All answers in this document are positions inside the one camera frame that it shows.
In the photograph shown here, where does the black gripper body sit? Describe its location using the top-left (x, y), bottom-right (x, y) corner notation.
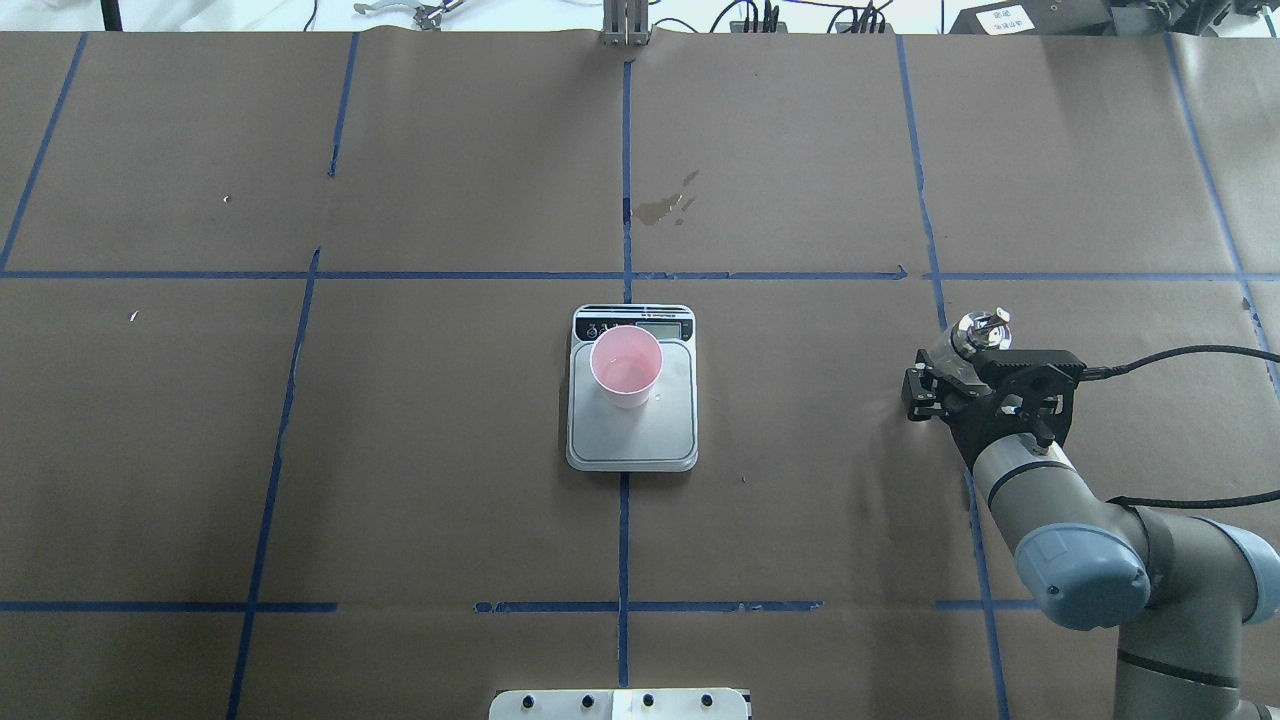
top-left (941, 365), bottom-right (1076, 470)

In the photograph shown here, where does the pink plastic cup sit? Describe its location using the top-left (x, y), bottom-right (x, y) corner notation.
top-left (589, 325), bottom-right (664, 409)

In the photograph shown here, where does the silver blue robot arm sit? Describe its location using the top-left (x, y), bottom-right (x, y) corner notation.
top-left (902, 345), bottom-right (1277, 719)

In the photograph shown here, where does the silver digital kitchen scale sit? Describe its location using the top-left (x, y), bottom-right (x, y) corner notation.
top-left (564, 304), bottom-right (699, 473)

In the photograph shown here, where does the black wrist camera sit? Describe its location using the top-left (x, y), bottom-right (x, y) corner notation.
top-left (972, 348), bottom-right (1087, 388)

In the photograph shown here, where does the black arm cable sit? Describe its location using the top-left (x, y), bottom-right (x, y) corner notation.
top-left (1080, 345), bottom-right (1280, 511)

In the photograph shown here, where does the aluminium frame post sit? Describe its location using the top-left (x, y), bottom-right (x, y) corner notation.
top-left (600, 0), bottom-right (652, 47)

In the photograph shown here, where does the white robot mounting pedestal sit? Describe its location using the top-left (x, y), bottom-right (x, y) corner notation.
top-left (488, 687), bottom-right (754, 719)

